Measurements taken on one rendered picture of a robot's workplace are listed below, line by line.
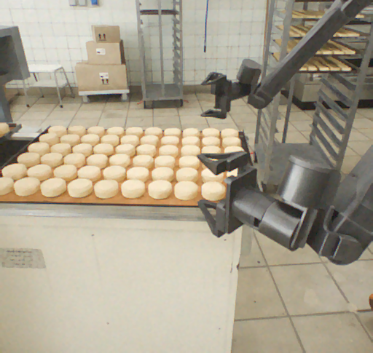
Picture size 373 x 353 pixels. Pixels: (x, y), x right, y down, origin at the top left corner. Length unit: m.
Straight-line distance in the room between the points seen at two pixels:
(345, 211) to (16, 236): 0.70
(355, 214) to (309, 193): 0.07
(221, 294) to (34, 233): 0.48
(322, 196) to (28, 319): 0.87
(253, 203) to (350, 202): 0.13
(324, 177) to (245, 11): 4.39
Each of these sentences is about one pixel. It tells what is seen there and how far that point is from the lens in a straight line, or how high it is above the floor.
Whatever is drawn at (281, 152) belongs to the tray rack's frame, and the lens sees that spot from 2.71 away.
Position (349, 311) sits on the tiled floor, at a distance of 1.79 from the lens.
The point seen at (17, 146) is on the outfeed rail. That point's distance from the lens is 1.13.
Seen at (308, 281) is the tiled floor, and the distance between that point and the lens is 1.84.
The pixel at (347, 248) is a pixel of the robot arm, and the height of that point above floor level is 0.98.
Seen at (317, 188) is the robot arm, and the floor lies 1.06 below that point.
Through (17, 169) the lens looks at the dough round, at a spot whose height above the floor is 0.92.
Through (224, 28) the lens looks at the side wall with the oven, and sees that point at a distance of 4.74.
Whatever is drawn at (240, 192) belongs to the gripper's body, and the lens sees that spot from 0.51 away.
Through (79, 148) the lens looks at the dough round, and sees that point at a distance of 0.90.
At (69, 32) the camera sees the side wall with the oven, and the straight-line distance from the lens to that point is 4.77.
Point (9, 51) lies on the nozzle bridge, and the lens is 1.24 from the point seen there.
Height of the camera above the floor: 1.29
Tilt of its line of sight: 29 degrees down
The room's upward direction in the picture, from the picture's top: straight up
